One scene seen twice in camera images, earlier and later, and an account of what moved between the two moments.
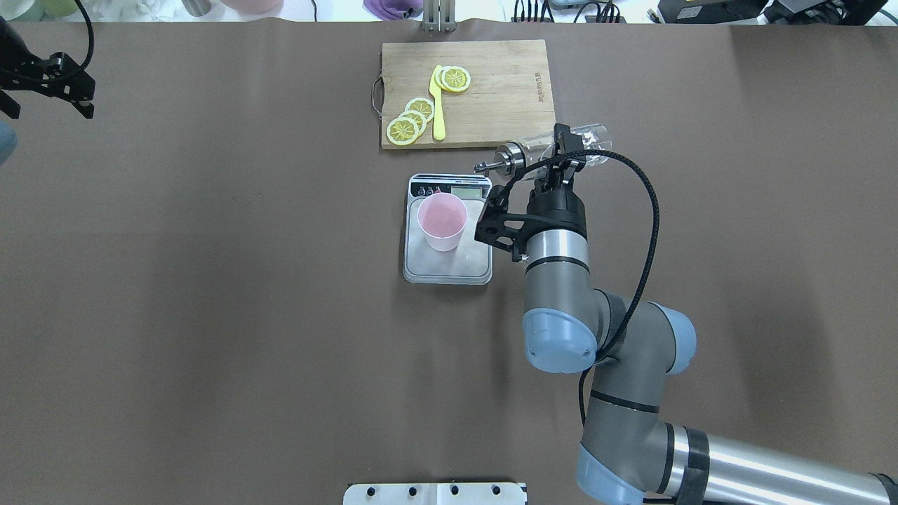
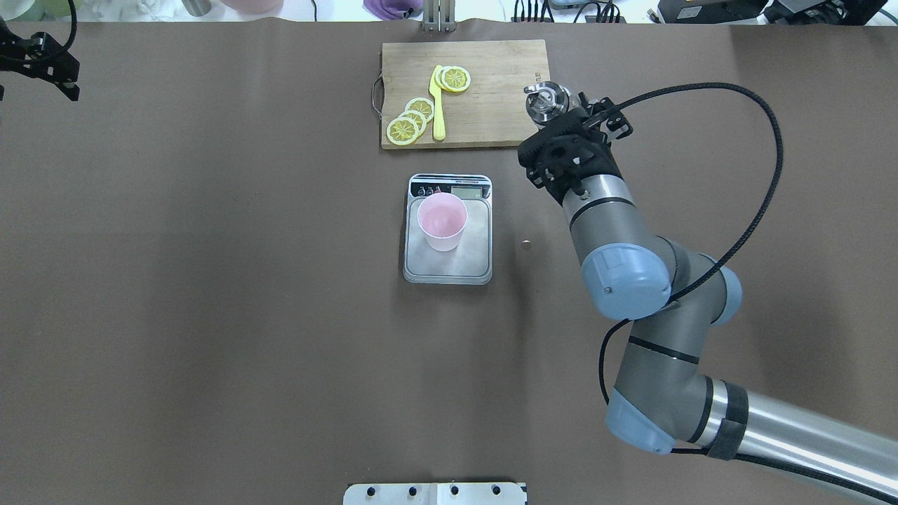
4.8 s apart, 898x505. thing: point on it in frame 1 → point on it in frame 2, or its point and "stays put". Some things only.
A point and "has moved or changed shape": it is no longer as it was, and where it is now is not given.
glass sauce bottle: [511, 158] has moved or changed shape
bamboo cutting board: [509, 97] stays put
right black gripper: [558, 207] → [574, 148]
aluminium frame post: [439, 15] stays put
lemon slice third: [422, 105] stays put
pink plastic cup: [443, 218] stays put
